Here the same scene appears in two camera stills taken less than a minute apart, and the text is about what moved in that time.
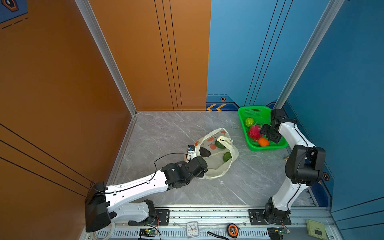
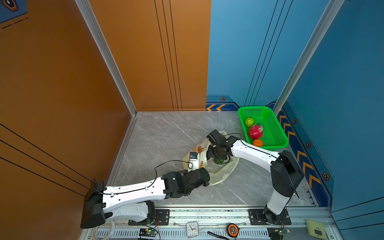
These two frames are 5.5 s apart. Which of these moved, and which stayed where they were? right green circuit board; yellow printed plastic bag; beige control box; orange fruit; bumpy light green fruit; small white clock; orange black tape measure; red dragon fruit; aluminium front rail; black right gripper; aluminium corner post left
Moved: orange fruit; yellow printed plastic bag; black right gripper
Stayed: orange black tape measure; beige control box; aluminium corner post left; bumpy light green fruit; red dragon fruit; right green circuit board; small white clock; aluminium front rail
